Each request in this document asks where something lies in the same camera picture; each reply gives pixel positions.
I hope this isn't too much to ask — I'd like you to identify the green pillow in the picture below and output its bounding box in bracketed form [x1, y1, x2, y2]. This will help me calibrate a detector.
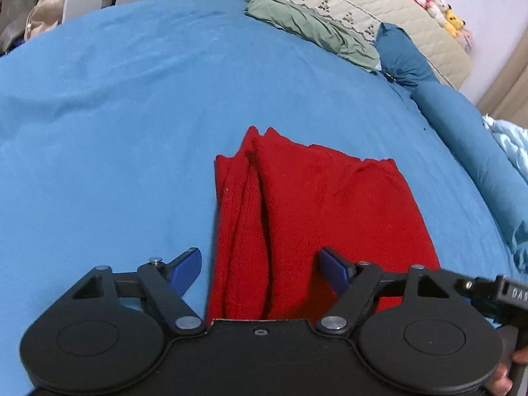
[244, 0, 381, 73]

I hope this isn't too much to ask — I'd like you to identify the dark blue pillow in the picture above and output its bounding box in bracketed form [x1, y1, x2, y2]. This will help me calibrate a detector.
[374, 22, 438, 90]

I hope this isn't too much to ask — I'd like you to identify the row of plush toys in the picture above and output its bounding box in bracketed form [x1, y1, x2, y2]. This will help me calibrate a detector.
[413, 0, 474, 54]

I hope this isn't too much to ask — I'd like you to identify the light blue patterned blanket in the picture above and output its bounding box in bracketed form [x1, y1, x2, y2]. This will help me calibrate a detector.
[482, 115, 528, 180]

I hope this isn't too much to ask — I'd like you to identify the beige hanging bag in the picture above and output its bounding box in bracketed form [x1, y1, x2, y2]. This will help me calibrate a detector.
[24, 0, 64, 42]

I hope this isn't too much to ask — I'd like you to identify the blue rolled duvet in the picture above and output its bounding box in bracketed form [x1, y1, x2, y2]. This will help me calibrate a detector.
[412, 82, 527, 276]

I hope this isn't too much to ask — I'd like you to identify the blue bed sheet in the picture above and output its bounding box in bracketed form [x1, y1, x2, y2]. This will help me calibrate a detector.
[1, 0, 517, 395]

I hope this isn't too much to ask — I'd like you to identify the beige curtain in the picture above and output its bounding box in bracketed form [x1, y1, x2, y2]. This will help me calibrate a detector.
[477, 32, 528, 128]

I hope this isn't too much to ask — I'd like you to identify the red knit sweater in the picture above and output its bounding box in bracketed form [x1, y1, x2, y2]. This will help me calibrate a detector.
[206, 128, 440, 322]

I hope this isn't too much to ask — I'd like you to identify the person's right hand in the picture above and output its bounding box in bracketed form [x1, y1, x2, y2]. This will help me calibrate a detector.
[486, 347, 528, 396]

